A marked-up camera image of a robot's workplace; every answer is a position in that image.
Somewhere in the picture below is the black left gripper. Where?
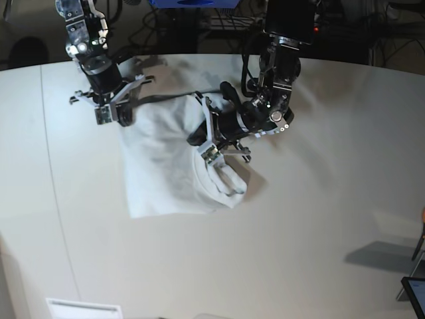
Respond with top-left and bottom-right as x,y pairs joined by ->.
187,81 -> 262,147

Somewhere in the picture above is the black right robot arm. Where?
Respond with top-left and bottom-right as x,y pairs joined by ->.
55,0 -> 135,127

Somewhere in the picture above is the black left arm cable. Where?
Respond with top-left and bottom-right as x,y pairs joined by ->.
240,49 -> 263,99

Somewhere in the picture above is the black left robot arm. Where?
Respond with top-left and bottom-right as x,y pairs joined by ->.
208,1 -> 317,149

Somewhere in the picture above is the black tablet stand leg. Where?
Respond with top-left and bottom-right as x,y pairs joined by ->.
411,223 -> 425,261

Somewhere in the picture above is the black tablet screen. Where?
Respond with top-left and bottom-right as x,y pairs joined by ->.
401,276 -> 424,319

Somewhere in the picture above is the white T-shirt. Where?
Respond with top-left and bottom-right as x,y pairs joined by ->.
120,94 -> 248,219

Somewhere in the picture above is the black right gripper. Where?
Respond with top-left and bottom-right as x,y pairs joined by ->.
79,56 -> 133,127

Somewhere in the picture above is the white paper sheet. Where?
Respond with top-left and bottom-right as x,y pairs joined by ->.
46,298 -> 124,319

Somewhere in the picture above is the blue box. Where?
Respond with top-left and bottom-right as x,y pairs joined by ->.
150,0 -> 240,9

